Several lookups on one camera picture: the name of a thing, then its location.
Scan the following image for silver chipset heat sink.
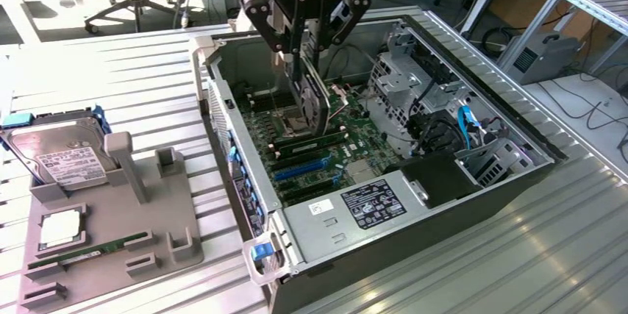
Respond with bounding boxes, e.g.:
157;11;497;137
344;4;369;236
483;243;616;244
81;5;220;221
345;162;377;182

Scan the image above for CPU socket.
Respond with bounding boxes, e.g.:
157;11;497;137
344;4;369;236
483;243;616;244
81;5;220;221
277;106;335;138

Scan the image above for green motherboard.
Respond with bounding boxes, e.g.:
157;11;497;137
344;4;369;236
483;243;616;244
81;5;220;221
240;80;408;208

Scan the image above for open black PC case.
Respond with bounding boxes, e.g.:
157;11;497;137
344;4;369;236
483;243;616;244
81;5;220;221
189;14;571;314

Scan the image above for graphics card with fan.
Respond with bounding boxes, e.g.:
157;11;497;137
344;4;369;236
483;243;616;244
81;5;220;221
271;19;332;138

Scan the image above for grey floor computer box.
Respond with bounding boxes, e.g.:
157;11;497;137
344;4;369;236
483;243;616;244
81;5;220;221
509;32;583;85

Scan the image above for blue expansion slot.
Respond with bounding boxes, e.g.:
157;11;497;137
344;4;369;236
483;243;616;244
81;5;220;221
273;159;331;182

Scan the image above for blue disk wire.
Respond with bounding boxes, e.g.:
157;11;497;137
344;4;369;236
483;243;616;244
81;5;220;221
455;106;480;151

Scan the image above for grey power supply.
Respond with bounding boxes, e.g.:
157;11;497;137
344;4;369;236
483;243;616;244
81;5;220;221
280;173;436;269

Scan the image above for green RAM stick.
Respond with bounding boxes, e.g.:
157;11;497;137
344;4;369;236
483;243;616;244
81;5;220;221
27;231;151;269
277;140;340;157

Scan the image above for blue case latch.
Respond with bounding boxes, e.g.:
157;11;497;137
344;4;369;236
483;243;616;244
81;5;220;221
249;243;273;260

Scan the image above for black plastic air shroud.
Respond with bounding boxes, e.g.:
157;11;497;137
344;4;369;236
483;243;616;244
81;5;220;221
381;151;485;210

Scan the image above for black expansion slot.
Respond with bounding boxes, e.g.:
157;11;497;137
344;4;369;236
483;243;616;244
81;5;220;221
280;178;331;193
287;185;340;203

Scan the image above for aluminium profile frame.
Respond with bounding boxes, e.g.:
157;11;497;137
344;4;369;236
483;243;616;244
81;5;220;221
495;0;628;76

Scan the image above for black office chair base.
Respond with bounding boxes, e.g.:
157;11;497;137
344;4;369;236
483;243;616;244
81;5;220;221
83;0;193;35

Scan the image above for metal disk bay cage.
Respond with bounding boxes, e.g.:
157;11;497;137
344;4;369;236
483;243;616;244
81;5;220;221
367;23;475;153

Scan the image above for silver hard disk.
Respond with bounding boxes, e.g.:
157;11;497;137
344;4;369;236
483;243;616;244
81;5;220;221
0;115;124;192

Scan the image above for silver CPU chip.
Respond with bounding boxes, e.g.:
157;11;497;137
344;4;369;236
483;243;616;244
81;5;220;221
39;210;83;245

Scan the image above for black wire bundle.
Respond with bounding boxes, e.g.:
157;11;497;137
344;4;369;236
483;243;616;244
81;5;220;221
407;113;465;155

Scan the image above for metal socket cover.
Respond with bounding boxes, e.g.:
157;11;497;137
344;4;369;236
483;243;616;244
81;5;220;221
323;84;352;120

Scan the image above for grey parts rack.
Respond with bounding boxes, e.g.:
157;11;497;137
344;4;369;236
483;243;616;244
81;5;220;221
17;131;205;313

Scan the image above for thin locking lever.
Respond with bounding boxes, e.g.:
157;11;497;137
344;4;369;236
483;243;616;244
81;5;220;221
267;81;284;118

